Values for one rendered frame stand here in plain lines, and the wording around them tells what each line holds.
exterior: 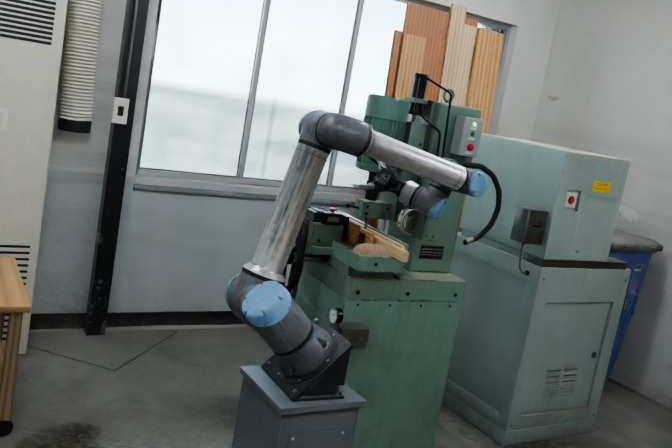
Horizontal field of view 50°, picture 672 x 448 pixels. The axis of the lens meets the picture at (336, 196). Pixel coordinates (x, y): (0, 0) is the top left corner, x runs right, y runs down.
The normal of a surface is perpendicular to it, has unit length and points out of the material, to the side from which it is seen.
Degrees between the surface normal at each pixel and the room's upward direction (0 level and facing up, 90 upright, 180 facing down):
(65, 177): 90
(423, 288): 90
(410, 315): 90
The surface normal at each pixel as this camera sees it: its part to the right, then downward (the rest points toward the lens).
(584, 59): -0.84, -0.07
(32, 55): 0.51, 0.21
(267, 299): -0.45, -0.73
